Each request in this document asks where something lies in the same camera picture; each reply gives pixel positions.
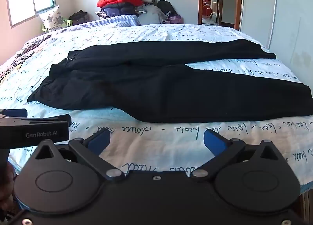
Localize floral pillow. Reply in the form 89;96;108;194
39;5;65;32

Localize green plastic stool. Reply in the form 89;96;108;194
41;19;73;32

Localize navy puffer jacket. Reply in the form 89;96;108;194
101;4;137;17

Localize white script-printed quilt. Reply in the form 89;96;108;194
0;23;313;192

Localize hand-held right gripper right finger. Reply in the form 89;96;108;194
189;128;281;182

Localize blue knitted blanket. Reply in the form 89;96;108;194
94;15;141;27

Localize black backpack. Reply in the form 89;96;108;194
156;0;178;17

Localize dark duffel bag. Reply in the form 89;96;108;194
68;10;89;25

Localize patterned bed sheet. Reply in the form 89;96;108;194
0;35;52;84

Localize purple bag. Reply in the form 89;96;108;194
163;15;183;24

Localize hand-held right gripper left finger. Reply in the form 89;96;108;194
34;130;126;182

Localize black pants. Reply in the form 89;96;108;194
27;39;313;124

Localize grey cloth bundle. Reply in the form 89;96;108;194
136;4;167;25

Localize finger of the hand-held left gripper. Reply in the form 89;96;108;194
0;114;72;125
0;109;28;118

